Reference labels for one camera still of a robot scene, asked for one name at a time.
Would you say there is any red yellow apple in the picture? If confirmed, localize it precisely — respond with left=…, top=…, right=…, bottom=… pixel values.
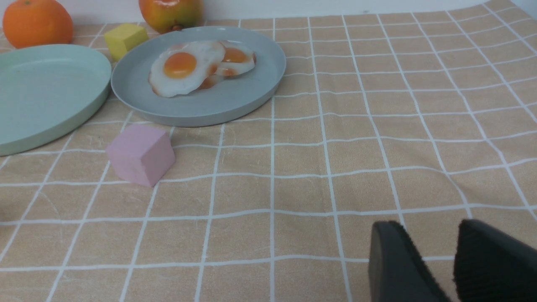
left=138, top=0, right=204, bottom=34

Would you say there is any large fried egg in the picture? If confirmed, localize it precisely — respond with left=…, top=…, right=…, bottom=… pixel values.
left=149, top=41, right=225, bottom=98

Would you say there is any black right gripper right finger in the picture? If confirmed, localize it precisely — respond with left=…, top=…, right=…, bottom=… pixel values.
left=453, top=219, right=537, bottom=302

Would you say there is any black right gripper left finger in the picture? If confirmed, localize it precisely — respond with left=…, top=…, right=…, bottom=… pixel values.
left=368, top=221, right=451, bottom=302

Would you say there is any yellow foam cube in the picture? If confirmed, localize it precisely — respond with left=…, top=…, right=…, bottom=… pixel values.
left=104, top=23, right=149, bottom=62

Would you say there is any orange fruit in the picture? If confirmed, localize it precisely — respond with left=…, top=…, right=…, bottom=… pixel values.
left=2, top=0, right=74, bottom=49

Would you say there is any pink foam cube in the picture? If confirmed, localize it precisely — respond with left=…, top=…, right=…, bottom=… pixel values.
left=105, top=124, right=176, bottom=187

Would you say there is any fried egg back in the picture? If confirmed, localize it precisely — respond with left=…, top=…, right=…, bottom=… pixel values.
left=215, top=40, right=257, bottom=77

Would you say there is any green plate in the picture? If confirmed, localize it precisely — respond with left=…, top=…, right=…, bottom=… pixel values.
left=0, top=44, right=112, bottom=156

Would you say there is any grey plate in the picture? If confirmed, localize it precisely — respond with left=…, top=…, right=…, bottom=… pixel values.
left=111, top=26, right=287, bottom=128

